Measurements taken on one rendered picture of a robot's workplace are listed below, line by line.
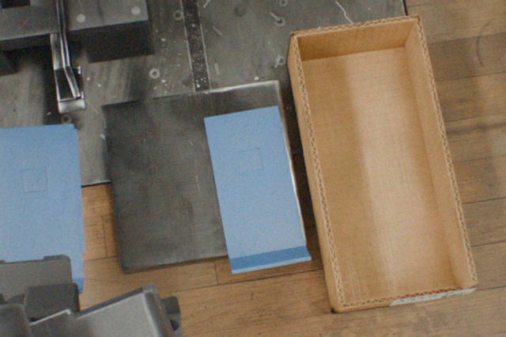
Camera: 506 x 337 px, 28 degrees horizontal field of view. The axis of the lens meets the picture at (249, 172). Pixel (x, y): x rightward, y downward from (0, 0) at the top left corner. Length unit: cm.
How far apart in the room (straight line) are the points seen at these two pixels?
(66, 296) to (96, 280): 24
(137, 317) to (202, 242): 31
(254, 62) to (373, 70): 12
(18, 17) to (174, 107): 16
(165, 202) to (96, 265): 9
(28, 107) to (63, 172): 14
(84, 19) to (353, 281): 34
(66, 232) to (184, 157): 15
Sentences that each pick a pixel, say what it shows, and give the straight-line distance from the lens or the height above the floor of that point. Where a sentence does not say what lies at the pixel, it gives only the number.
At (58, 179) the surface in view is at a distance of 87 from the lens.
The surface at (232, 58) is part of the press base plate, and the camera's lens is 100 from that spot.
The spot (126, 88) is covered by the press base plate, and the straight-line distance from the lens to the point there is 99.
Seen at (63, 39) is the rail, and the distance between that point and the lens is 92.
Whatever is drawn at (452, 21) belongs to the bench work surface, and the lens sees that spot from 103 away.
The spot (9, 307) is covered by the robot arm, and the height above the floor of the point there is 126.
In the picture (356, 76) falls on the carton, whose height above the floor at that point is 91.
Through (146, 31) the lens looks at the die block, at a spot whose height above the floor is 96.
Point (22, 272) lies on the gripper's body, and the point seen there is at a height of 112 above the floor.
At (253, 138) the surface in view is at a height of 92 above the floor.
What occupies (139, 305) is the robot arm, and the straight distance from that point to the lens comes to 62.
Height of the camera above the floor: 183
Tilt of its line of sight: 75 degrees down
